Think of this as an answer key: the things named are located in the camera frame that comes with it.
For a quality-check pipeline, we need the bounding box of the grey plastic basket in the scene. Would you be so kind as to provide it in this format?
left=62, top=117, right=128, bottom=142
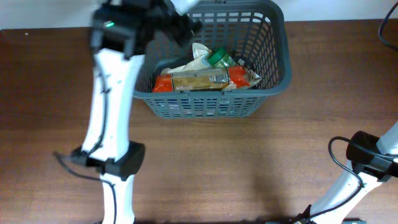
left=133, top=0, right=292, bottom=118

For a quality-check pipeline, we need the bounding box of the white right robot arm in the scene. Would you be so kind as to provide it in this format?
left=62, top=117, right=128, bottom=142
left=295, top=124, right=397, bottom=223

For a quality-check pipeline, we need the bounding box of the green lidded jar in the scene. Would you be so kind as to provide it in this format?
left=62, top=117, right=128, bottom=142
left=207, top=47, right=237, bottom=68

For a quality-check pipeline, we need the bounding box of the dried mushroom bag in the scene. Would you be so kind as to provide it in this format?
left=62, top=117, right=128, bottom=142
left=223, top=58, right=262, bottom=91

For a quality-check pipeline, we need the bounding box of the beige plastic bag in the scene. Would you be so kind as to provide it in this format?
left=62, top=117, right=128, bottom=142
left=160, top=43, right=213, bottom=75

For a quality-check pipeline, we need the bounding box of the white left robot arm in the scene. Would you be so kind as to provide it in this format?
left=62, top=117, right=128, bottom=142
left=68, top=0, right=201, bottom=223

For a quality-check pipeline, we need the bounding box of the tissue multipack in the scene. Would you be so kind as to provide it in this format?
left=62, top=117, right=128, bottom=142
left=145, top=97, right=243, bottom=119

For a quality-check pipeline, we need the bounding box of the orange spaghetti packet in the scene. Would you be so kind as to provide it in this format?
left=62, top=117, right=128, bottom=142
left=152, top=66, right=250, bottom=93

